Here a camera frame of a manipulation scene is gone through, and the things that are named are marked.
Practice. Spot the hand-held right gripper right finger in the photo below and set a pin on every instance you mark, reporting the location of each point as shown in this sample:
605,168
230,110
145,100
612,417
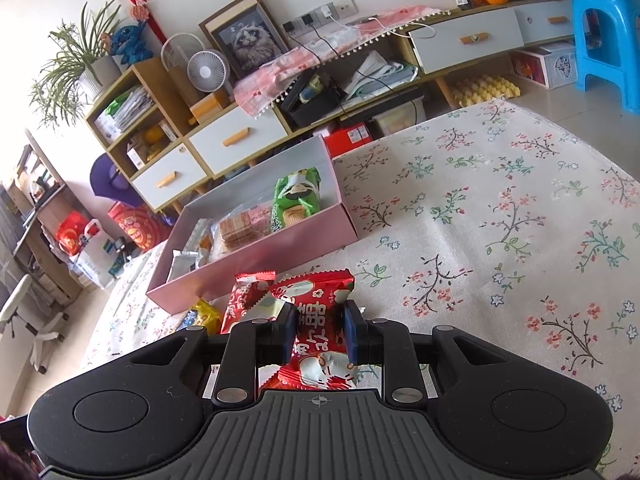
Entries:
352,335

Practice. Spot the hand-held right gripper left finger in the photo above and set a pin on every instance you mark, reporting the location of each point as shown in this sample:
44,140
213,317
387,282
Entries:
289,335

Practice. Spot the red snack packet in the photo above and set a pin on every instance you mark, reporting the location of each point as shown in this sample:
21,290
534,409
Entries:
312,310
245,300

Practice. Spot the pink cardboard box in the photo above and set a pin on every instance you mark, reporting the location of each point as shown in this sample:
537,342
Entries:
280,255

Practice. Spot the pink wafer packet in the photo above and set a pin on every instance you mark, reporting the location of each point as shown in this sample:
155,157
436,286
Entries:
240,230

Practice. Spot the orange biscuit packet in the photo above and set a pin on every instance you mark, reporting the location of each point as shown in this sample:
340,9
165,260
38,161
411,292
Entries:
206,246

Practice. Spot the silver cracker packet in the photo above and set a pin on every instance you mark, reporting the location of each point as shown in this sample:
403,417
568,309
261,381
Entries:
182,265

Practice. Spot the green snack packet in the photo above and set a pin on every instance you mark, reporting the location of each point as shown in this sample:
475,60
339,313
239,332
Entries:
295,195

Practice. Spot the yellow and blue biscuit packet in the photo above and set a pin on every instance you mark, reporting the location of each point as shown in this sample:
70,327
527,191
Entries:
207,312

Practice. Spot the red bag with face print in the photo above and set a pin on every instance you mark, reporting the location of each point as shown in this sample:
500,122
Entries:
140,225

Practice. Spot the red flat box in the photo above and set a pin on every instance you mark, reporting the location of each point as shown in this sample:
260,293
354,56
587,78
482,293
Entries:
350,140

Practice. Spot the white cabinet drawer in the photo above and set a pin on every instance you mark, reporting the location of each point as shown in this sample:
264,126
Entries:
235,140
545,22
465,42
167,177

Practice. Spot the white shopping bag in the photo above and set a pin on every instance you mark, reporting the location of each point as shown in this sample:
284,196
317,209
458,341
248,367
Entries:
97,260

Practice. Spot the floral tablecloth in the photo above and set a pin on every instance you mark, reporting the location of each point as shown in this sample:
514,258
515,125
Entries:
500,185

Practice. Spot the clear plastic storage bin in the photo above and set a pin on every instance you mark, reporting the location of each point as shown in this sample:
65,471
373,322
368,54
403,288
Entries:
397,119

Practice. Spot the black storage bin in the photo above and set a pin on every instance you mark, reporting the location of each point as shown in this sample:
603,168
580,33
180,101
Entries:
312,105

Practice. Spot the purple hat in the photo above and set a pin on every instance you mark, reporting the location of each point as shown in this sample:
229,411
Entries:
112,180

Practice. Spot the small white carton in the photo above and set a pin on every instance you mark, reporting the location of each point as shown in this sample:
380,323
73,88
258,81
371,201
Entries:
136,156

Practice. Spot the red gift bag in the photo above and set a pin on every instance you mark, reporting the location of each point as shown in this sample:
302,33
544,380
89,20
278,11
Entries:
72,235

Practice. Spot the yellow cardboard box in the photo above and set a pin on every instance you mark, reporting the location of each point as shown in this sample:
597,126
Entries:
210,106

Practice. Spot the tall wooden cabinet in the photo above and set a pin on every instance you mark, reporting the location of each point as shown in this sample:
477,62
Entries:
175,110

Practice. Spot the pink patterned cloth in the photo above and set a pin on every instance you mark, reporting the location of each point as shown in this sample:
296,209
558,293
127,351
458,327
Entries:
265,82

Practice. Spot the pile of folded papers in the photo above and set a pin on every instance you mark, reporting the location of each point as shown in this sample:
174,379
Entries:
380,75

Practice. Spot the low wooden cabinet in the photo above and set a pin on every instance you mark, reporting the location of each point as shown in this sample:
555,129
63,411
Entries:
430,77

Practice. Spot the white office chair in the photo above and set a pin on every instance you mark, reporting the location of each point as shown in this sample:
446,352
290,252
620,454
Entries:
20,310

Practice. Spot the small white desk fan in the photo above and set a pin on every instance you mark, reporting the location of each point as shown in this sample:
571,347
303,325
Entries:
207,71

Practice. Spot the yellow egg tray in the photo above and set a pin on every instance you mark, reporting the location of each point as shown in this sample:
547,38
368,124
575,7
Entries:
482,90

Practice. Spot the stack of papers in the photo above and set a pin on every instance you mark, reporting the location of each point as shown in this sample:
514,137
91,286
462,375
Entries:
125,110

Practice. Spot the framed cat picture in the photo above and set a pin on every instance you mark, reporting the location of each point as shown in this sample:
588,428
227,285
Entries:
250,40

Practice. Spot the potted green plant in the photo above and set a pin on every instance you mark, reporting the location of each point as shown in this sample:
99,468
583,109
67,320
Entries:
100,72

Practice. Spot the blue plush toy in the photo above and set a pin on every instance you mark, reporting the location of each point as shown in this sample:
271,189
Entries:
130,42

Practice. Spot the white printed box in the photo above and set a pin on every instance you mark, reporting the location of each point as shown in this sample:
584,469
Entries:
547,65

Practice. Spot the blue plastic stool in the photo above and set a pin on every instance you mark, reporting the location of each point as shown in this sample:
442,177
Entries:
605,20

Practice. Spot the wall power outlets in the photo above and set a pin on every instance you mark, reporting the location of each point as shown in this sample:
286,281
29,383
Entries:
320,15

